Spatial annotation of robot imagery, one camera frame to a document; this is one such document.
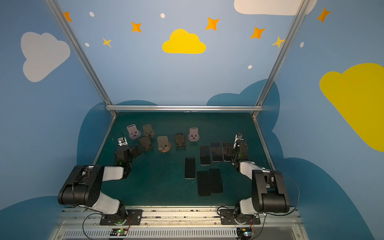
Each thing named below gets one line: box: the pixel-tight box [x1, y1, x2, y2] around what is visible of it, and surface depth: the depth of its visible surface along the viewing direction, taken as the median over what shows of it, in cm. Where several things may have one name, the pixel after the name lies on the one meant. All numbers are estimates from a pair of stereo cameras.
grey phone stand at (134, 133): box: [126, 124, 141, 140], surface depth 104 cm
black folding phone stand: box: [139, 135, 153, 151], surface depth 100 cm
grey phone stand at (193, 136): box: [188, 127, 200, 142], surface depth 106 cm
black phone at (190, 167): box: [184, 156, 196, 179], surface depth 95 cm
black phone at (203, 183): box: [197, 171, 211, 196], surface depth 88 cm
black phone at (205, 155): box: [199, 145, 211, 166], surface depth 98 cm
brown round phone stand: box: [157, 135, 172, 153], surface depth 98 cm
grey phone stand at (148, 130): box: [142, 124, 155, 138], surface depth 106 cm
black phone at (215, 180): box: [209, 168, 223, 193], surface depth 92 cm
